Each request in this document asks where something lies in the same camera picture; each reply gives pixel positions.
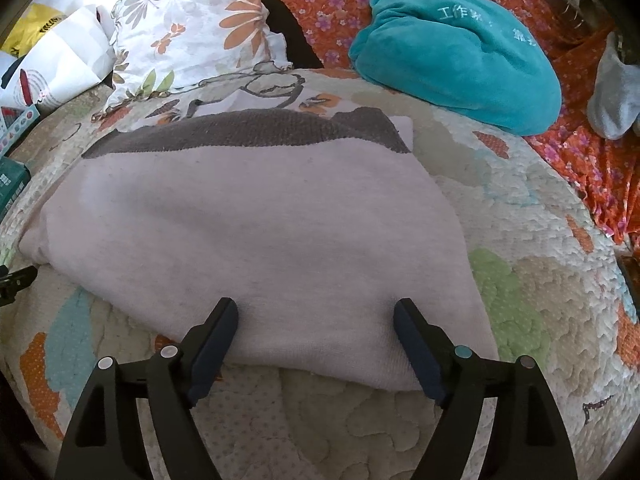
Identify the yellow plastic bag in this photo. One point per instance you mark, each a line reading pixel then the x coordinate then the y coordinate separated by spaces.
pixel 30 27

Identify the pink floral knit sweater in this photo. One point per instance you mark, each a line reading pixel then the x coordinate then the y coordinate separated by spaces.
pixel 250 220

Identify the white printed plastic bag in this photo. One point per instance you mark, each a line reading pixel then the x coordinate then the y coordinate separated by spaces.
pixel 60 65

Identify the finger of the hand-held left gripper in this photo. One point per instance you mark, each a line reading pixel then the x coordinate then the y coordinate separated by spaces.
pixel 17 281

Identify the quilted patterned bedspread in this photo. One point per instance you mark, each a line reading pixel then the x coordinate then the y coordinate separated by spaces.
pixel 530 220

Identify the green box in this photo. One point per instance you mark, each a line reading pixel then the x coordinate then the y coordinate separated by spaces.
pixel 12 185

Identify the grey cloth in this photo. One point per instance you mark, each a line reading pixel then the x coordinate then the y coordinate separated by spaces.
pixel 612 100

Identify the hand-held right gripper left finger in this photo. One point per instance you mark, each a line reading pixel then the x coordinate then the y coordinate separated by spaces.
pixel 214 357

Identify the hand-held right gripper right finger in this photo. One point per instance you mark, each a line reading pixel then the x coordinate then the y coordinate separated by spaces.
pixel 421 357

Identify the colourful patterned box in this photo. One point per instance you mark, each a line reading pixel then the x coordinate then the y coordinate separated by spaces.
pixel 15 127

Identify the orange floral quilt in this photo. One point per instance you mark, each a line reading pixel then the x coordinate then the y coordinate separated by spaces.
pixel 325 0

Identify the teal fleece blanket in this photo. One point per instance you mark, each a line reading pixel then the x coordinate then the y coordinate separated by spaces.
pixel 455 60

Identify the white floral pillow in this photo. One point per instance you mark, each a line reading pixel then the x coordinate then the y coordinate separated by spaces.
pixel 195 20

